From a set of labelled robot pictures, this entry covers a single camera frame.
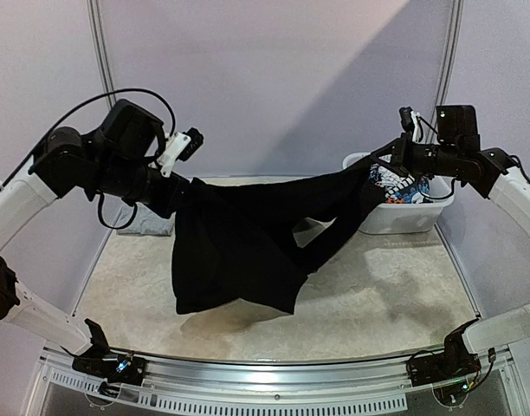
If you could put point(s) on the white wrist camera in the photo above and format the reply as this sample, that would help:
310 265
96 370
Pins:
410 121
179 146

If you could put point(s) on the aluminium front rail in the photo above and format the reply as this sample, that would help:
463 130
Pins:
372 386

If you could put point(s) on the translucent white laundry basket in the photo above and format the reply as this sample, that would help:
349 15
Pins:
388 219

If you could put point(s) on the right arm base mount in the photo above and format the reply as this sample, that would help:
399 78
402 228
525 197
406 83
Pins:
426 367

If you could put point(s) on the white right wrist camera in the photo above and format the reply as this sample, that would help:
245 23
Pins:
410 121

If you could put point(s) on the aluminium left corner post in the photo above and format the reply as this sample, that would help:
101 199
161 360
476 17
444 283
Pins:
95 18

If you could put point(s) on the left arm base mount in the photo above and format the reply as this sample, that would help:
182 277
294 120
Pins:
127 368

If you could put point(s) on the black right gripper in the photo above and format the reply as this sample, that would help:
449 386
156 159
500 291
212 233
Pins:
401 152

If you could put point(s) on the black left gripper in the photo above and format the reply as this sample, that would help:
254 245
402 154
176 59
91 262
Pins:
168 202

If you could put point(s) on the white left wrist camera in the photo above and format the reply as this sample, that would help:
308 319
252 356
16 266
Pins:
179 146

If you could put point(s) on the black white striped garment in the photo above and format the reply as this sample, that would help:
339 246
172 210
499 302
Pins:
389 181

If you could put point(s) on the grey t-shirt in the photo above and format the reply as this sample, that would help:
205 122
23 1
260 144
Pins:
147 223

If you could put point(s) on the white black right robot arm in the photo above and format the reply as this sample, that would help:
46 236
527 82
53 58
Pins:
497 176

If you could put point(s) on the navy printed garment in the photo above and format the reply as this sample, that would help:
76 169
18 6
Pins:
414 194

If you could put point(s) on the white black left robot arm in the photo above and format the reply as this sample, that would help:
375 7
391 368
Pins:
129 156

